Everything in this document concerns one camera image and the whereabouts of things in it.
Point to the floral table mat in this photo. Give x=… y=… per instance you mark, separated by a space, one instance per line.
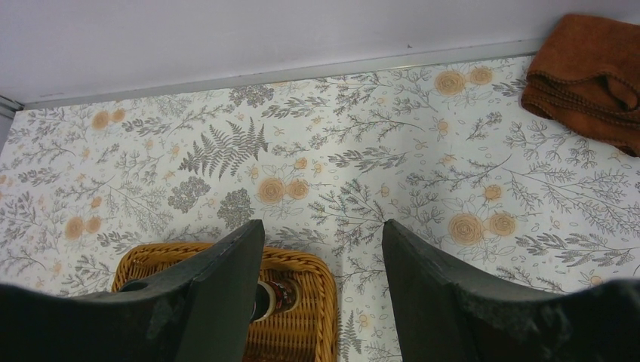
x=446 y=150

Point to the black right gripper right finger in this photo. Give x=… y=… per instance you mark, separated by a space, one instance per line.
x=448 y=310

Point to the black-cap spice jar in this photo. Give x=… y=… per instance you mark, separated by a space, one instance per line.
x=275 y=297

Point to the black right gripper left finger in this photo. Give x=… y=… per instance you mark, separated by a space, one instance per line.
x=196 y=310

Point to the brown folded cloth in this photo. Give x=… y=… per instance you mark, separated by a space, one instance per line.
x=586 y=77

